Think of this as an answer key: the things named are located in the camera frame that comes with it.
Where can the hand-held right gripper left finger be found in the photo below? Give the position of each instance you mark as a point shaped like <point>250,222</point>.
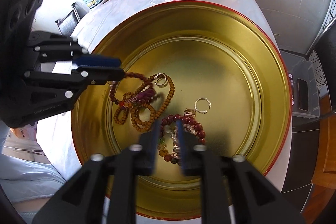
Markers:
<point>155,134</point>

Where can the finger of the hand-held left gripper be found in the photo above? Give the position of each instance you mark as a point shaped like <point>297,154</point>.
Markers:
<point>99,61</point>
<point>99,75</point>

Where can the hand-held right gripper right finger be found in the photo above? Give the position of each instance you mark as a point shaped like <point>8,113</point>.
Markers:
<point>180,140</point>

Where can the rose gold wristwatch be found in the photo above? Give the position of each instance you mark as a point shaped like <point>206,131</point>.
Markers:
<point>189,112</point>

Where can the red round tin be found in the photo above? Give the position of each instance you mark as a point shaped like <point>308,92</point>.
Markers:
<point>223,56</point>

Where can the plain black chair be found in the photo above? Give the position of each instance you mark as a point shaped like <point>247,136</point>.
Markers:
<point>65,24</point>

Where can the cardboard box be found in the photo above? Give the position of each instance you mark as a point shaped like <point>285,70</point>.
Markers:
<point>23,132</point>

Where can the person's light blue trousers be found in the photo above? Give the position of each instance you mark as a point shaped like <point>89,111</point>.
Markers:
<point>26,174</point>

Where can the grey plastic bin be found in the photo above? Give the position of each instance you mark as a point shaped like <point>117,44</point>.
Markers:
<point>294,64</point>

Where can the wooden door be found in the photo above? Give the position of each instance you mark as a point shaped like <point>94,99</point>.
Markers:
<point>329,148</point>

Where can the black chair with round logos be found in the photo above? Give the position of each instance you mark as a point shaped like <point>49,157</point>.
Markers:
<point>329,61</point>

